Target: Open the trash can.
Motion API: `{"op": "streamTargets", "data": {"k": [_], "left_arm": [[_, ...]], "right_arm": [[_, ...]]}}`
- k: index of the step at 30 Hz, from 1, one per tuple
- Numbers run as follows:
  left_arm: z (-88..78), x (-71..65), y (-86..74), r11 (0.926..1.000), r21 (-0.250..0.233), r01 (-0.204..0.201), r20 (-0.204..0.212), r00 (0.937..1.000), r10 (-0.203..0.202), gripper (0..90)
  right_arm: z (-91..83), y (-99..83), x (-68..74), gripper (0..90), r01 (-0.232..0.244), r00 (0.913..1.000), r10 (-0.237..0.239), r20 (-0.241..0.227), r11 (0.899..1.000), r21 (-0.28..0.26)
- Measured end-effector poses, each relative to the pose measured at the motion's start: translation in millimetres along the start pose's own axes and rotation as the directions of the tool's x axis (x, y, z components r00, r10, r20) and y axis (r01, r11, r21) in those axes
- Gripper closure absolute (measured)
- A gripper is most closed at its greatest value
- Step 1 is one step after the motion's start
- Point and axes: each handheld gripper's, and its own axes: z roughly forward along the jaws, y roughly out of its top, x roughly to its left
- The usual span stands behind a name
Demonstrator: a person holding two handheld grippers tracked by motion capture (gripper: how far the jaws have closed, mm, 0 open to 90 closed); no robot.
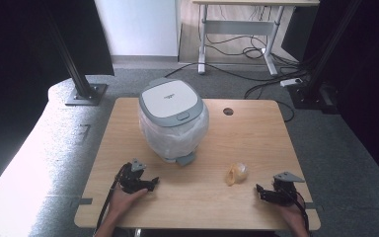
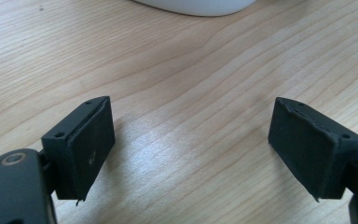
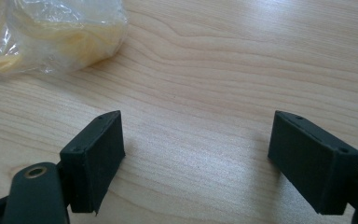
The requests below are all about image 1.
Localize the person's right hand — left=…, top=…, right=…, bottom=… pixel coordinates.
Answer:
left=277, top=195, right=309, bottom=228

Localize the black curtain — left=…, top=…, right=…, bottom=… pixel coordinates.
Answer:
left=0, top=0, right=115, bottom=110
left=280, top=0, right=379, bottom=186

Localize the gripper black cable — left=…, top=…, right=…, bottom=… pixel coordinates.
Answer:
left=94, top=162, right=129, bottom=233
left=284, top=187, right=311, bottom=235

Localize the person's left hand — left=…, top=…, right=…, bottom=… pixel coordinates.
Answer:
left=107, top=188, right=149, bottom=220

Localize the black floor cable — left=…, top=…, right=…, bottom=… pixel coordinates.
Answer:
left=205, top=33, right=279, bottom=61
left=163, top=61, right=297, bottom=83
left=243, top=81, right=296, bottom=123

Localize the white wall panel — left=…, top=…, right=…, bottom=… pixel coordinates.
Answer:
left=94, top=0, right=181, bottom=57

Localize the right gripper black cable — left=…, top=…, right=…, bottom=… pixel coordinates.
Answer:
left=284, top=187, right=311, bottom=235

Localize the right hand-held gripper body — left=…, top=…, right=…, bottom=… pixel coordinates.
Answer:
left=272, top=171, right=306, bottom=207

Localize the black metal stand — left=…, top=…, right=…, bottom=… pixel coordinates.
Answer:
left=43, top=0, right=109, bottom=107
left=288, top=0, right=364, bottom=115

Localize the white-legged desk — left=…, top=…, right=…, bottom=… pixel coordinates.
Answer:
left=191, top=0, right=321, bottom=77

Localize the white power strip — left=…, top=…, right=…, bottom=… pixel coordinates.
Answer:
left=279, top=77, right=304, bottom=88

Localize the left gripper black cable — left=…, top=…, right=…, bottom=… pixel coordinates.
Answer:
left=94, top=162, right=129, bottom=233

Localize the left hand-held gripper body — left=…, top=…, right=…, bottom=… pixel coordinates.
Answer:
left=117, top=158, right=149, bottom=195

